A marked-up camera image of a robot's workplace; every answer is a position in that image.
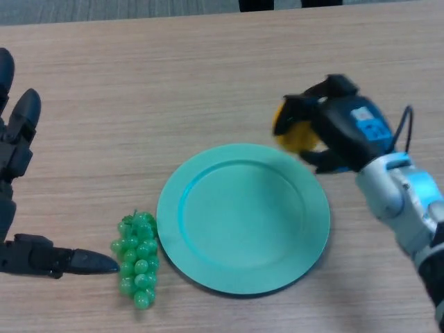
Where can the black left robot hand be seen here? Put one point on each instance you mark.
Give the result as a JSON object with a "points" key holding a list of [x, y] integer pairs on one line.
{"points": [[34, 256]]}

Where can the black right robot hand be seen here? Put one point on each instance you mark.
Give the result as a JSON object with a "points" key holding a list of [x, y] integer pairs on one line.
{"points": [[347, 132]]}

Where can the yellow pear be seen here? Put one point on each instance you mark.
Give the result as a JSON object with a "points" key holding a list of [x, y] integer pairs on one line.
{"points": [[300, 138]]}

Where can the green round plate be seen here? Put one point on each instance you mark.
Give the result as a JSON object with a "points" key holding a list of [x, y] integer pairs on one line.
{"points": [[243, 222]]}

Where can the green grape bunch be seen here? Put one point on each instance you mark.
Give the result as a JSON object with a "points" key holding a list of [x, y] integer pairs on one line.
{"points": [[137, 256]]}

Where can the dark blurry background object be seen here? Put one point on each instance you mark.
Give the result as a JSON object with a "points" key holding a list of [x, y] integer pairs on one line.
{"points": [[256, 5], [322, 2]]}

